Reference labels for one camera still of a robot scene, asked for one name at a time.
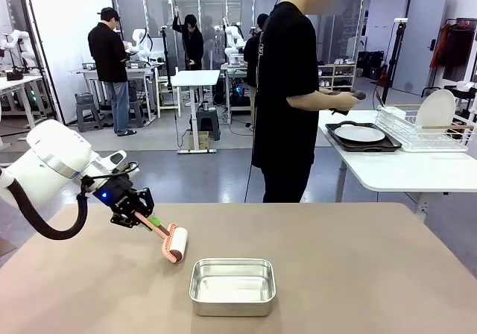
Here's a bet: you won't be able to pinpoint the rectangular metal container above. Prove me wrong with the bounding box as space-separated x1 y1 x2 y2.
189 257 278 317

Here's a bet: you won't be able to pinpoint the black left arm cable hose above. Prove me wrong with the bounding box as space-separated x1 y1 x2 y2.
6 177 90 241

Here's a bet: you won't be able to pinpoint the black backdrop stand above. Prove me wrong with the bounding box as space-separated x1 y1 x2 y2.
16 0 72 126

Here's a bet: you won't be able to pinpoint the black utility cart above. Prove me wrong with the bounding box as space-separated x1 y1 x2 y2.
442 85 477 121

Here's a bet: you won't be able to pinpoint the grey door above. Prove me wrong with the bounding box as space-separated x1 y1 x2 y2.
393 0 448 96

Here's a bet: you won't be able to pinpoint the white backdrop screen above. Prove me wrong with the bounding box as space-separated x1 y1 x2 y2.
28 0 115 125

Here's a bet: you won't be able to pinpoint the pink lint roller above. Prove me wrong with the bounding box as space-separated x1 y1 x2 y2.
133 210 189 265

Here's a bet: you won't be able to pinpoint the black hanging coat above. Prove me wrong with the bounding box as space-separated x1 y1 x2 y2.
441 23 477 82

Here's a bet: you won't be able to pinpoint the black light stand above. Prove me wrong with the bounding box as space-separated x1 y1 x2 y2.
382 17 410 106

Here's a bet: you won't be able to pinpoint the black hanging cable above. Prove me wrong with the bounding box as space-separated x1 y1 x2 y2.
244 164 256 204

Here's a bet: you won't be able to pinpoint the grey plastic stool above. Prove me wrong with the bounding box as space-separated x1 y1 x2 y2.
75 102 104 133
195 108 221 141
128 100 145 128

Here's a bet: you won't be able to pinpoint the person's right forearm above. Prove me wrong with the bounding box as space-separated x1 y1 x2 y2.
288 89 336 111

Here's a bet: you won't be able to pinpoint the white wire dish rack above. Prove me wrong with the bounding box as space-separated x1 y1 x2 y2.
375 104 476 153

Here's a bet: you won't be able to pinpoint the person's right hand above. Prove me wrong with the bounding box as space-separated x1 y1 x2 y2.
329 92 359 114

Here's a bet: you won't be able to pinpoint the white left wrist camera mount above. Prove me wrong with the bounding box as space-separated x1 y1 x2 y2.
97 149 128 171

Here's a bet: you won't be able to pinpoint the dark grey cloth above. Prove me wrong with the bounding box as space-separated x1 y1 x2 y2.
333 89 367 101

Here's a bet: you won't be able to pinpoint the white shelf cart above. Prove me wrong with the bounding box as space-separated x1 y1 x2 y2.
154 65 183 119

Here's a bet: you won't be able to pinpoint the white workshop desk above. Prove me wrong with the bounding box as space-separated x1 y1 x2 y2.
0 75 56 142

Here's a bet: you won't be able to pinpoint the wooden shoe rack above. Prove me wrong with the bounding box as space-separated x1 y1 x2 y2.
317 62 358 93

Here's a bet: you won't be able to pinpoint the person with dark long hair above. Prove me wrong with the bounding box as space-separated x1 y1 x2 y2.
172 7 205 71

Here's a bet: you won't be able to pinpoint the white standing desk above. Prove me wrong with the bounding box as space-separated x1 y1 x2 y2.
171 69 221 154

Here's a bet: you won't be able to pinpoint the black bags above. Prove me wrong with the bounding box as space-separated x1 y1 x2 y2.
356 50 385 80

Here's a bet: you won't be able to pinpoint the white side table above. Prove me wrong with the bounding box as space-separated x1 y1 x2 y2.
316 110 477 203

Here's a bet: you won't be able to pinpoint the person in black t-shirt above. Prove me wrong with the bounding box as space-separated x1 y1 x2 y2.
251 0 357 204

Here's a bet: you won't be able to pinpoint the cardboard box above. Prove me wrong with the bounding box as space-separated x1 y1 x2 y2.
188 130 210 151

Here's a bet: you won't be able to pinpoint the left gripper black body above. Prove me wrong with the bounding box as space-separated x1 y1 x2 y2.
92 175 134 210

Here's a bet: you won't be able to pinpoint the black tripod pole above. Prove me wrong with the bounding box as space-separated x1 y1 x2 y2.
159 25 175 93

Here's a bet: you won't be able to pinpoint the man in cap and jeans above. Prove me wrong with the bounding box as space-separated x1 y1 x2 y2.
87 7 138 137

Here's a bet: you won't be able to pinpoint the grey workbench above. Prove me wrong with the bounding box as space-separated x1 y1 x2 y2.
69 65 157 123

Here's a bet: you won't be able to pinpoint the person in khaki trousers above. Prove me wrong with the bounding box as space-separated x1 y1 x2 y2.
244 13 270 130

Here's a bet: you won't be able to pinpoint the orange hanging jacket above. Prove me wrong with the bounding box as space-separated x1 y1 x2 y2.
429 23 452 70

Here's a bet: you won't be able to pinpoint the black tray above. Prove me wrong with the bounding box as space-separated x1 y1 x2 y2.
325 123 403 153

